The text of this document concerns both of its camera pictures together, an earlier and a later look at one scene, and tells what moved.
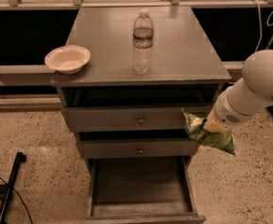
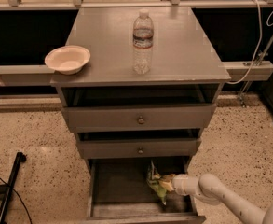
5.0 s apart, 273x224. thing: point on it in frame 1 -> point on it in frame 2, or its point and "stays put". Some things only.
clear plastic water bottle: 143,43 stays put
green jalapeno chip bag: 194,125 -> 155,182
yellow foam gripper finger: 214,125 -> 167,181
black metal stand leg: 6,189 stays put
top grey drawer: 141,119 stays put
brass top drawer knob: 141,120 stays put
